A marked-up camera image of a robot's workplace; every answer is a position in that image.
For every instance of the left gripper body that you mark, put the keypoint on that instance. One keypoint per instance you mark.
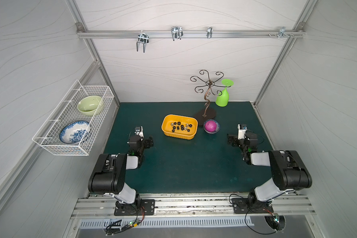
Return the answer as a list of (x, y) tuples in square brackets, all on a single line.
[(147, 143)]

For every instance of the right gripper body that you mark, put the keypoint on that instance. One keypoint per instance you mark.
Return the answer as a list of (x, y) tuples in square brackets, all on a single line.
[(234, 141)]

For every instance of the yellow plastic storage box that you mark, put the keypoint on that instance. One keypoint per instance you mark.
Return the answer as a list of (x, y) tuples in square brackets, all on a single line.
[(179, 126)]

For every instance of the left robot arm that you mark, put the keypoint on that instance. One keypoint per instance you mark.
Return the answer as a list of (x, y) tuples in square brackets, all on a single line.
[(109, 174)]

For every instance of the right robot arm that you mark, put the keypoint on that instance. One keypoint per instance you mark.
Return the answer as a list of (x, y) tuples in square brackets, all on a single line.
[(288, 172)]

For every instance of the small blue patterned bowl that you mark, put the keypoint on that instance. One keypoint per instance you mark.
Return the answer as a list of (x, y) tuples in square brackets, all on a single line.
[(218, 127)]

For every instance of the magenta ball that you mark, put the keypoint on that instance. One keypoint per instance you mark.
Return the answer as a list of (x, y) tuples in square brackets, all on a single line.
[(210, 126)]

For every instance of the brown metal cup stand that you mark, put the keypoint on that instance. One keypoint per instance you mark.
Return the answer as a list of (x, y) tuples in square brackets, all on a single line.
[(207, 113)]

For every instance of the green plastic goblet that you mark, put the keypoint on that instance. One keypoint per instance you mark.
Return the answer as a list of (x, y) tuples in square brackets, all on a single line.
[(223, 97)]

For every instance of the green ceramic bowl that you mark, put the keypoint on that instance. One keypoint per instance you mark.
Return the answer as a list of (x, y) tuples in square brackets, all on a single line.
[(91, 105)]

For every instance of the blue white patterned plate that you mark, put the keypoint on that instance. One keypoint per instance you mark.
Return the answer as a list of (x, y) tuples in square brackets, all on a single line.
[(75, 132)]

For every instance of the white vent grille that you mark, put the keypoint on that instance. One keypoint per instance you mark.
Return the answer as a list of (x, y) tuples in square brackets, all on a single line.
[(173, 222)]

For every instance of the metal double hook left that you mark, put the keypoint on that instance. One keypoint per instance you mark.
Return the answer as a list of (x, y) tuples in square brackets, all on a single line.
[(142, 40)]

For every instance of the metal double hook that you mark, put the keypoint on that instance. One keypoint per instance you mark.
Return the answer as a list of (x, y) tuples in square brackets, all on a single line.
[(142, 40), (176, 32)]

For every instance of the metal double hook middle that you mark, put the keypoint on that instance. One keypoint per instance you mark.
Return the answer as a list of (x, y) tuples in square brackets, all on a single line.
[(176, 32)]

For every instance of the metal hook right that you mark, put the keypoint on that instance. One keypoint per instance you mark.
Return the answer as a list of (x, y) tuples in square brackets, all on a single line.
[(281, 34)]

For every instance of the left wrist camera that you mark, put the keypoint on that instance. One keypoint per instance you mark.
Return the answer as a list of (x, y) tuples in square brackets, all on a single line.
[(139, 131)]

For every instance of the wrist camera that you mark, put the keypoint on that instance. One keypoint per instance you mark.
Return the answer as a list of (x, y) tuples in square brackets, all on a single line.
[(242, 129), (139, 131)]

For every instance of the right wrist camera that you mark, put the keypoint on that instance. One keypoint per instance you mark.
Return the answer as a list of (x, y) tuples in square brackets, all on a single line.
[(242, 129)]

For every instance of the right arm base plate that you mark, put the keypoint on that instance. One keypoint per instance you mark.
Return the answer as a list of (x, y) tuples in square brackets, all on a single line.
[(241, 206)]

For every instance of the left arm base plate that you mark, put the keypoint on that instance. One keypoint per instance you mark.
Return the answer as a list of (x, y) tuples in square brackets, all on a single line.
[(140, 207)]

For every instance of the white wire basket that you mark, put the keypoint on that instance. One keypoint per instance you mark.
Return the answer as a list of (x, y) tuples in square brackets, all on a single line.
[(66, 112)]

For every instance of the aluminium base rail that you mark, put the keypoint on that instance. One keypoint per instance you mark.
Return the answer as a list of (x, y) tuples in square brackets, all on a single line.
[(189, 205)]

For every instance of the aluminium top rail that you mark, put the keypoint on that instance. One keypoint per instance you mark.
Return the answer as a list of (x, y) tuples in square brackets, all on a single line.
[(187, 34)]

